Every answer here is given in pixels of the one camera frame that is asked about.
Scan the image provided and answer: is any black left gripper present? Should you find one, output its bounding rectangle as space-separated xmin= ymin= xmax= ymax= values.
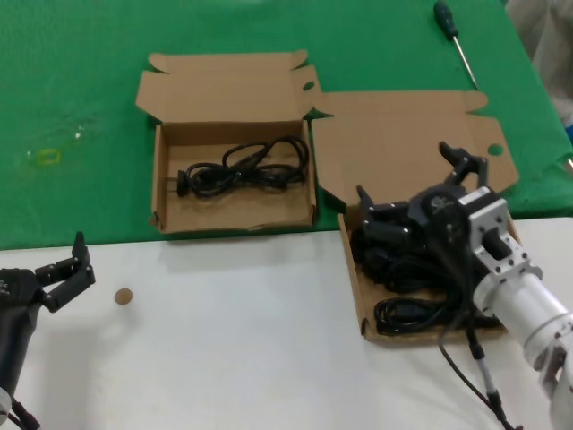
xmin=0 ymin=231 xmax=97 ymax=391

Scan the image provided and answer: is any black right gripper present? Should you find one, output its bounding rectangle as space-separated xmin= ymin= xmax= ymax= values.
xmin=355 ymin=141 xmax=489 ymax=288

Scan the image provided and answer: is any empty brown cardboard box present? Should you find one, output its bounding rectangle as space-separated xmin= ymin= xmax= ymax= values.
xmin=135 ymin=48 xmax=322 ymax=235

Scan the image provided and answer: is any grey right arm cable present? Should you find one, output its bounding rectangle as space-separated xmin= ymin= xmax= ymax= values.
xmin=437 ymin=241 xmax=523 ymax=430

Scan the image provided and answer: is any green table cloth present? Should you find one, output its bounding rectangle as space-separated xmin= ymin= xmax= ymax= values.
xmin=0 ymin=0 xmax=573 ymax=252

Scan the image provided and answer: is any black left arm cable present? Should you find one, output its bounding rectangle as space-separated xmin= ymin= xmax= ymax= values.
xmin=6 ymin=396 xmax=42 ymax=430

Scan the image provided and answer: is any cable with metal connector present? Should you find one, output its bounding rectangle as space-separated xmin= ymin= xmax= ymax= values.
xmin=465 ymin=322 xmax=505 ymax=411

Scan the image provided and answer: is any black power cable with plug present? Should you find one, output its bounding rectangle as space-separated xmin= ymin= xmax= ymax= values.
xmin=167 ymin=136 xmax=311 ymax=199

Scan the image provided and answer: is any brown cardboard box holding cables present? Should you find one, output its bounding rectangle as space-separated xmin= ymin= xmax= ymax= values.
xmin=310 ymin=89 xmax=520 ymax=346

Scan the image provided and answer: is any person in light clothing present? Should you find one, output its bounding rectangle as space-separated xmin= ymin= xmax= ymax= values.
xmin=508 ymin=0 xmax=573 ymax=131

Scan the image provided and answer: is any green handled screwdriver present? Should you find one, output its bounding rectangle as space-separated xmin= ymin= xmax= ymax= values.
xmin=432 ymin=0 xmax=479 ymax=89

